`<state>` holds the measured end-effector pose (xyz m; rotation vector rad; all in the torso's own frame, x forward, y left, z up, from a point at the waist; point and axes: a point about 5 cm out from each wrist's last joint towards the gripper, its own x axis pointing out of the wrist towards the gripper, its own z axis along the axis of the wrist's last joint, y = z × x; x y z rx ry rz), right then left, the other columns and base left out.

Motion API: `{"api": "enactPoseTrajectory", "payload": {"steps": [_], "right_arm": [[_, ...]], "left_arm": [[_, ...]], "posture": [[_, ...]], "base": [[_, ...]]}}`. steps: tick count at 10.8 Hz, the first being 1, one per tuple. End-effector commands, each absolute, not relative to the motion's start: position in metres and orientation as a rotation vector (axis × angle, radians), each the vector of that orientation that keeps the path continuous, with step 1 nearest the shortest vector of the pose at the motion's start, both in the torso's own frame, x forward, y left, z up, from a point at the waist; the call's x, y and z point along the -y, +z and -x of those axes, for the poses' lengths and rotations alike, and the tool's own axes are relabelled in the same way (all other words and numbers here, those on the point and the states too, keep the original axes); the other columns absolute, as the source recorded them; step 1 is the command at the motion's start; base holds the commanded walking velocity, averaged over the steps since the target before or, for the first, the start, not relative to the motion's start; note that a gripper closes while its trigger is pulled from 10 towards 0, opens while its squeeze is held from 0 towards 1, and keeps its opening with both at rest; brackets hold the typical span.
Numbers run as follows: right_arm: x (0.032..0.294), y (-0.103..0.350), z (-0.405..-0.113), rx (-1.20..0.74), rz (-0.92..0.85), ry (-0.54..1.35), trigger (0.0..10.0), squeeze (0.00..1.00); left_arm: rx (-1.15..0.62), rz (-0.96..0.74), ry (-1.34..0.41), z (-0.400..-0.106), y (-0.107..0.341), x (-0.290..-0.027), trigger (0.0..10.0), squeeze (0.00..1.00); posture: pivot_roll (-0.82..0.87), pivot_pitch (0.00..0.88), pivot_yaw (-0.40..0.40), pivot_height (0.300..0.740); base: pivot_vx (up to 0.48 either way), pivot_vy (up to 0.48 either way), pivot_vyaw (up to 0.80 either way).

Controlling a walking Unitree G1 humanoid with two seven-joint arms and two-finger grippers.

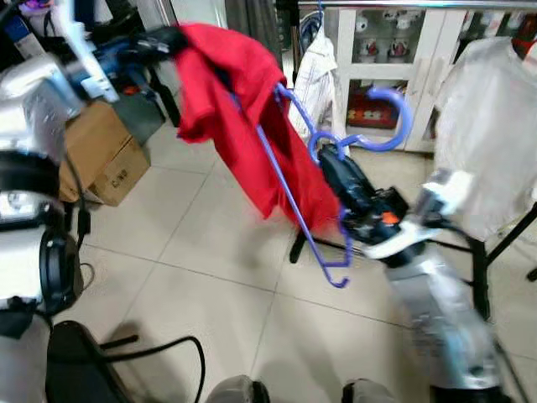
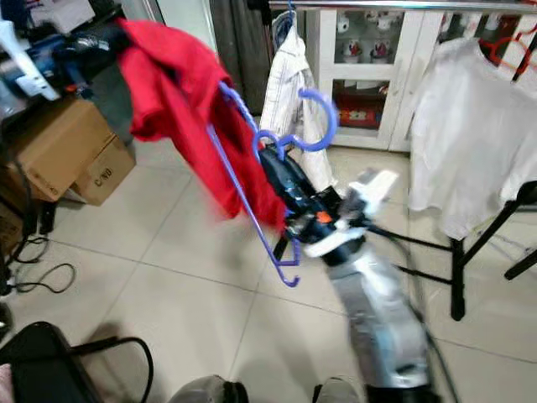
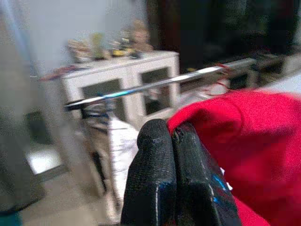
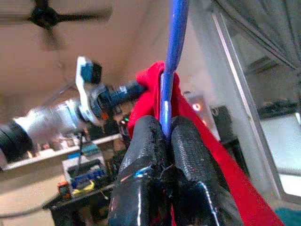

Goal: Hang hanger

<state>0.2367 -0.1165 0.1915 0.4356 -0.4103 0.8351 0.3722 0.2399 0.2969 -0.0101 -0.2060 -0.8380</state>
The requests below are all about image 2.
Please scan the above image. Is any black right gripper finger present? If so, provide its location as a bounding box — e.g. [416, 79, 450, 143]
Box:
[273, 151, 316, 204]
[260, 160, 300, 212]

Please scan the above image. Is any purple plastic hanger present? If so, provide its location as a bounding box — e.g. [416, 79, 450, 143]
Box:
[206, 80, 338, 289]

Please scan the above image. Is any red t-shirt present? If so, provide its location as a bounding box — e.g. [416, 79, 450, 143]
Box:
[116, 18, 290, 232]

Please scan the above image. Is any blue plastic hanger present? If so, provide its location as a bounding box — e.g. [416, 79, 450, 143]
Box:
[279, 0, 301, 41]

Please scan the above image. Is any plain cardboard box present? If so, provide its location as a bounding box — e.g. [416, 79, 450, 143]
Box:
[13, 95, 117, 202]

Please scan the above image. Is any red packaged box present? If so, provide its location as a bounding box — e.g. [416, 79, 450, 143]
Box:
[334, 92, 384, 128]

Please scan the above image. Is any white striped button shirt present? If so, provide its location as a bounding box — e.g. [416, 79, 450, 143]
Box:
[258, 24, 336, 192]

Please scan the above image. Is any metal clothes rack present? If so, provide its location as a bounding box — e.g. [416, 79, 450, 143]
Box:
[268, 0, 537, 322]

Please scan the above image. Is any white glass-door cabinet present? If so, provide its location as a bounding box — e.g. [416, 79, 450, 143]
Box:
[302, 8, 537, 154]

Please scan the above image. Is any white t-shirt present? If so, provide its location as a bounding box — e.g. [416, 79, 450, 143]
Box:
[407, 36, 537, 243]

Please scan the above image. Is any grey robot right leg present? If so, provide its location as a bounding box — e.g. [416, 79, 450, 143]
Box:
[310, 376, 363, 403]

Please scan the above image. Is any grey robot leg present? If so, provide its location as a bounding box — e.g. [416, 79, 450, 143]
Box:
[310, 376, 363, 403]
[166, 375, 250, 403]

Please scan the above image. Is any grey robot left leg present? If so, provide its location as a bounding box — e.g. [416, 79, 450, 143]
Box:
[166, 375, 250, 403]

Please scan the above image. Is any black padded chair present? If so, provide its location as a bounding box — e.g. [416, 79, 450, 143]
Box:
[0, 322, 156, 403]

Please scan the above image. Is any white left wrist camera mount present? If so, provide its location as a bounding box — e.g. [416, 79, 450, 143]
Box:
[0, 21, 61, 100]

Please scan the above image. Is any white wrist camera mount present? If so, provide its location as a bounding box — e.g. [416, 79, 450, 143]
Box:
[300, 168, 399, 259]
[0, 21, 61, 100]

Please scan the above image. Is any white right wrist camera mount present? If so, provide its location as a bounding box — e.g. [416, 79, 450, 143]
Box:
[300, 168, 399, 259]

